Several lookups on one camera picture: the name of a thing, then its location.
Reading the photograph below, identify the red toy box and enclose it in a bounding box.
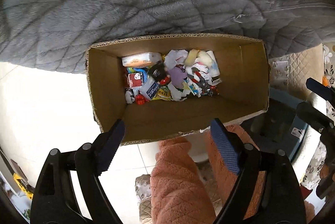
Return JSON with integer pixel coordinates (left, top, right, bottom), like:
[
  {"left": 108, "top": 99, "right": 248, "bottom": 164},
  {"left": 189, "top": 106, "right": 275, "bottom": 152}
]
[{"left": 126, "top": 73, "right": 144, "bottom": 88}]

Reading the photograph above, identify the dark red round object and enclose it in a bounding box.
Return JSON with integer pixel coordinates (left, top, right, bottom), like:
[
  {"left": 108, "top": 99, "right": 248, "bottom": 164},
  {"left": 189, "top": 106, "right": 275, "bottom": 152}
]
[{"left": 160, "top": 76, "right": 171, "bottom": 86}]

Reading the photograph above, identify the orange white tissue pack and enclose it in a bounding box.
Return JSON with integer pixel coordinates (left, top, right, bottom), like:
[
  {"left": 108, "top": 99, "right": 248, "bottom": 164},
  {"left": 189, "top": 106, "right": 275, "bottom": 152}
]
[{"left": 121, "top": 52, "right": 162, "bottom": 67}]

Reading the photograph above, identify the cardboard trash box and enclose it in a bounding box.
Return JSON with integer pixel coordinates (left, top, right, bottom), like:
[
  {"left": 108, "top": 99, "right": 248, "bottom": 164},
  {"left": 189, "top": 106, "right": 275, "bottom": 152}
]
[{"left": 86, "top": 34, "right": 269, "bottom": 145}]

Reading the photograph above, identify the blue plastic stool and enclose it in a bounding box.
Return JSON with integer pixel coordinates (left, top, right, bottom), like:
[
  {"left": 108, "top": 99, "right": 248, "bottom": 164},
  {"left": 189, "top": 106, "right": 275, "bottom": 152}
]
[{"left": 241, "top": 88, "right": 308, "bottom": 160}]

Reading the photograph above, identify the yellow sponge piece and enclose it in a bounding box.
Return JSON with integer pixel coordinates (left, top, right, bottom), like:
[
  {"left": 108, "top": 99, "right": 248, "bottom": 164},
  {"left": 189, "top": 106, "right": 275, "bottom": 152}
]
[{"left": 184, "top": 49, "right": 199, "bottom": 67}]

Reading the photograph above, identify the grey quilted blanket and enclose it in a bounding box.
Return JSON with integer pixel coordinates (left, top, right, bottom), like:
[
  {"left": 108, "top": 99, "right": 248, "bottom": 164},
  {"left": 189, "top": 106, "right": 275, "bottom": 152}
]
[{"left": 1, "top": 0, "right": 334, "bottom": 74}]

